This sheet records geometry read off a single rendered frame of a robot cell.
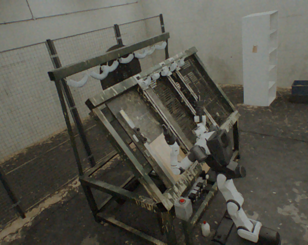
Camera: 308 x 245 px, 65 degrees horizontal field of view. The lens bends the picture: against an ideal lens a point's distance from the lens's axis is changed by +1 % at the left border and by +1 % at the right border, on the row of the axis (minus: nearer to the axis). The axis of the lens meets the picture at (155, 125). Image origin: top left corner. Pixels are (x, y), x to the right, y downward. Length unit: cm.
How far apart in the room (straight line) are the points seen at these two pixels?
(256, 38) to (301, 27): 151
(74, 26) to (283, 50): 568
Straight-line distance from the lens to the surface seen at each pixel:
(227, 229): 310
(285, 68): 752
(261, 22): 598
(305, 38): 727
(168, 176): 256
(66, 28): 750
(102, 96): 240
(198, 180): 286
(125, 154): 235
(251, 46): 611
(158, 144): 264
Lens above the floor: 255
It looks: 25 degrees down
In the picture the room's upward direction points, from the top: 12 degrees counter-clockwise
